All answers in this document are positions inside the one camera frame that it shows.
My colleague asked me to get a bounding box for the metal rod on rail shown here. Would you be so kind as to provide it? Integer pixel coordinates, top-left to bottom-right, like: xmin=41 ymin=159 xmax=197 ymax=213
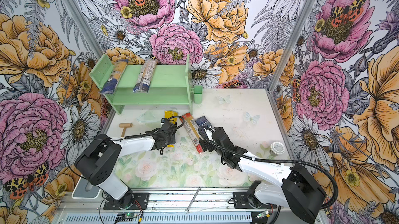
xmin=185 ymin=187 xmax=201 ymax=214

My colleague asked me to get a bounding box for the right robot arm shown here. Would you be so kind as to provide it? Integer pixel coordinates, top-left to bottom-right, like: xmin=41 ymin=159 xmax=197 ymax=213
xmin=198 ymin=126 xmax=326 ymax=224

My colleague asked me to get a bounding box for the green wooden shelf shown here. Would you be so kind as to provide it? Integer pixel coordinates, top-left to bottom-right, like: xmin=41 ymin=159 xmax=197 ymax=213
xmin=105 ymin=60 xmax=193 ymax=114

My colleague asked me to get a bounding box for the yellow spaghetti bag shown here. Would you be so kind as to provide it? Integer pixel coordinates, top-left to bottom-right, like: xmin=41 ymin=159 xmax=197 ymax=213
xmin=164 ymin=110 xmax=178 ymax=147

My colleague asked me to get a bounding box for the green circuit board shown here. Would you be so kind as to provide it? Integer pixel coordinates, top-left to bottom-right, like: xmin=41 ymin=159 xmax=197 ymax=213
xmin=115 ymin=213 xmax=141 ymax=223

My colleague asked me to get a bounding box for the spaghetti bag with blue end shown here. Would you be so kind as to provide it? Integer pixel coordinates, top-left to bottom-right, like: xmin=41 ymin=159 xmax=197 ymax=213
xmin=100 ymin=59 xmax=128 ymax=95

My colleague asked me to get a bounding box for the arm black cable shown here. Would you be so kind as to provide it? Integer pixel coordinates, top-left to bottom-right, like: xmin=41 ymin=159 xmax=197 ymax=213
xmin=65 ymin=115 xmax=185 ymax=181
xmin=198 ymin=125 xmax=339 ymax=224

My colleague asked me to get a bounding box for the spaghetti bag with white label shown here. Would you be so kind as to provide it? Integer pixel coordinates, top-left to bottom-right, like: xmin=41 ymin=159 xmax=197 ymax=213
xmin=133 ymin=59 xmax=158 ymax=93

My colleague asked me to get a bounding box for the white round jar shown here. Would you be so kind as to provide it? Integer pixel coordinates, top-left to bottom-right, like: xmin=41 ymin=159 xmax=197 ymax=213
xmin=270 ymin=142 xmax=286 ymax=156

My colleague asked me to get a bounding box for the small board right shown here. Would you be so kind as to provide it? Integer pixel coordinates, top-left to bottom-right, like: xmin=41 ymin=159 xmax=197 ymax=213
xmin=256 ymin=210 xmax=270 ymax=218

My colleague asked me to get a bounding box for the green cup on shelf side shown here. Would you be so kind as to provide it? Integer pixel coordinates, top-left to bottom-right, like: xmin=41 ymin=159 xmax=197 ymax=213
xmin=193 ymin=85 xmax=203 ymax=104

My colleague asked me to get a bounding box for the red spaghetti bag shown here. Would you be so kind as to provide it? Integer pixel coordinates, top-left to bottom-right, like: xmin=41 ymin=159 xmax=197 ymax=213
xmin=182 ymin=112 xmax=203 ymax=154

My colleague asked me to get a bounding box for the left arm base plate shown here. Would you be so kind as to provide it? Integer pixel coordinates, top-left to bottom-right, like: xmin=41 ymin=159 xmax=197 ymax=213
xmin=103 ymin=192 xmax=150 ymax=210

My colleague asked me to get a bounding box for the small wooden mallet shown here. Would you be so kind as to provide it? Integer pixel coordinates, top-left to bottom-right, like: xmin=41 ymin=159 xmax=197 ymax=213
xmin=119 ymin=123 xmax=133 ymax=137

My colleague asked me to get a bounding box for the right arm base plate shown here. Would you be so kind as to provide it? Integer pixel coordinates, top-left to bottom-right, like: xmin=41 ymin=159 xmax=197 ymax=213
xmin=233 ymin=191 xmax=277 ymax=209

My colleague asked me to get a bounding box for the white grey bin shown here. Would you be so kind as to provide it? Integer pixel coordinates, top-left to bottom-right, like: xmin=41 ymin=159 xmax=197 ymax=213
xmin=72 ymin=178 xmax=101 ymax=201

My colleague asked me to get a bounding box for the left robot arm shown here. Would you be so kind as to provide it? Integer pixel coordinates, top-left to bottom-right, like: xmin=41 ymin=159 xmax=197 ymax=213
xmin=74 ymin=116 xmax=185 ymax=209

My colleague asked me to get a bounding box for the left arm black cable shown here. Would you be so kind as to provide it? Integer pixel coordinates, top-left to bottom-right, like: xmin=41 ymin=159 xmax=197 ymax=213
xmin=65 ymin=115 xmax=185 ymax=181

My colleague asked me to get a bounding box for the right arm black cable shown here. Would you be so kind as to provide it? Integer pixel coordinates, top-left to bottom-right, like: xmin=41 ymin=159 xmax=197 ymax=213
xmin=198 ymin=125 xmax=339 ymax=224

